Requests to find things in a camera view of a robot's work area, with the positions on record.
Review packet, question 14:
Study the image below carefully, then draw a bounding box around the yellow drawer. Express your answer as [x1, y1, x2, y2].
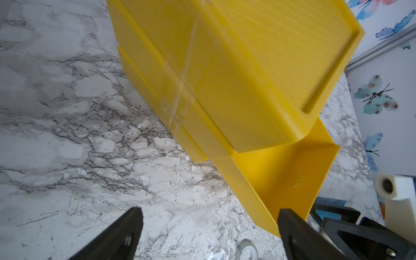
[213, 119, 340, 237]

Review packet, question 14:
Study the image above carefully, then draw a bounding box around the yellow drawer cabinet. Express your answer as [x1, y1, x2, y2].
[106, 0, 365, 163]

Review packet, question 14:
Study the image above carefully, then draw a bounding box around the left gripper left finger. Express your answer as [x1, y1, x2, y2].
[71, 207, 144, 260]

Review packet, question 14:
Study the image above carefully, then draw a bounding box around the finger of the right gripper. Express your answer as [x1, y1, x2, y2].
[310, 203, 361, 227]
[323, 217, 416, 260]

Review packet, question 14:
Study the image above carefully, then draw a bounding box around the clear tape roll top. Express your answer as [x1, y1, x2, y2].
[235, 239, 259, 260]

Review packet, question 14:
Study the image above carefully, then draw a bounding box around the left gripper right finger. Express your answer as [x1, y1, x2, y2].
[277, 209, 345, 260]

